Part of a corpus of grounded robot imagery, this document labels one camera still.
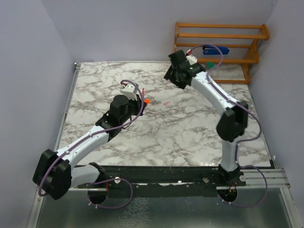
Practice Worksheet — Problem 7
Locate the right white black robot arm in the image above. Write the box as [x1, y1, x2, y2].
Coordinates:
[164, 50, 248, 186]

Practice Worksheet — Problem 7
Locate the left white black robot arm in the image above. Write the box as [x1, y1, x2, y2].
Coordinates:
[33, 93, 147, 200]

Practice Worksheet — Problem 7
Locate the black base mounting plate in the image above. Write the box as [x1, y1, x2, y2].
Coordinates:
[72, 162, 245, 198]

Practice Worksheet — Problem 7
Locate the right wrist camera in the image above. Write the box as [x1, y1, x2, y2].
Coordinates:
[186, 54, 198, 65]

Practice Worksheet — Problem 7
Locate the blue stapler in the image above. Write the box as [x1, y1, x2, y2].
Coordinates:
[202, 46, 230, 55]

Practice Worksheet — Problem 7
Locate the wooden shelf rack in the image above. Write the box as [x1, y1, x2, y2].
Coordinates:
[173, 22, 270, 84]

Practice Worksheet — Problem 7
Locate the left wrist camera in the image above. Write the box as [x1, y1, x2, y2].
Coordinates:
[121, 83, 137, 100]

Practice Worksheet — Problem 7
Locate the aluminium rail frame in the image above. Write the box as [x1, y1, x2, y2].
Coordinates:
[33, 61, 292, 228]

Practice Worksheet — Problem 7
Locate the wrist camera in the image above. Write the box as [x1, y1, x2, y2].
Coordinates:
[121, 83, 137, 100]
[186, 54, 198, 65]

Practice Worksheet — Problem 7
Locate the green small object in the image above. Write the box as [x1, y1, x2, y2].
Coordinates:
[205, 62, 215, 70]

